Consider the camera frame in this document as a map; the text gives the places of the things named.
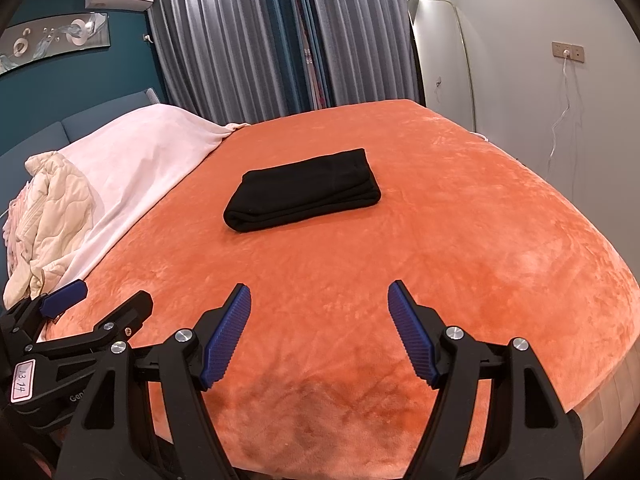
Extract black pants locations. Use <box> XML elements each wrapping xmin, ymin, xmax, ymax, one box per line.
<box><xmin>224</xmin><ymin>148</ymin><xmax>382</xmax><ymax>233</ymax></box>

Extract cream quilted comforter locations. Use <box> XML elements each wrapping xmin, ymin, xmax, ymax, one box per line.
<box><xmin>2</xmin><ymin>151</ymin><xmax>96</xmax><ymax>308</ymax></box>

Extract orange plush bed blanket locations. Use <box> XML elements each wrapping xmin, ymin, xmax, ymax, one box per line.
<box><xmin>47</xmin><ymin>101</ymin><xmax>639</xmax><ymax>479</ymax></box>

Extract blue upholstered headboard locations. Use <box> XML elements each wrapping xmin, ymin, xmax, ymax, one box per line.
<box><xmin>0</xmin><ymin>88</ymin><xmax>160</xmax><ymax>214</ymax></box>

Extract white bed sheet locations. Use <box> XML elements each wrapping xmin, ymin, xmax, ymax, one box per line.
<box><xmin>52</xmin><ymin>104</ymin><xmax>240</xmax><ymax>292</ymax></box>

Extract blue inner curtain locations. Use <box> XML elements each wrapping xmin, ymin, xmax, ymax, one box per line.
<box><xmin>264</xmin><ymin>0</ymin><xmax>335</xmax><ymax>114</ymax></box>

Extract white leaning mirror panel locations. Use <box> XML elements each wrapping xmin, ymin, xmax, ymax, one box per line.
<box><xmin>408</xmin><ymin>0</ymin><xmax>476</xmax><ymax>131</ymax></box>

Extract grey pleated curtain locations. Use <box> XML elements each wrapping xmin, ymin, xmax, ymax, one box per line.
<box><xmin>149</xmin><ymin>0</ymin><xmax>424</xmax><ymax>123</ymax></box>

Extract silver wall art panel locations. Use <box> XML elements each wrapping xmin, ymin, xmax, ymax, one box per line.
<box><xmin>0</xmin><ymin>12</ymin><xmax>111</xmax><ymax>74</ymax></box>

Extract beige wall socket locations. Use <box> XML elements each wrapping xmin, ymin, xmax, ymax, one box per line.
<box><xmin>551</xmin><ymin>41</ymin><xmax>586</xmax><ymax>63</ymax></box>

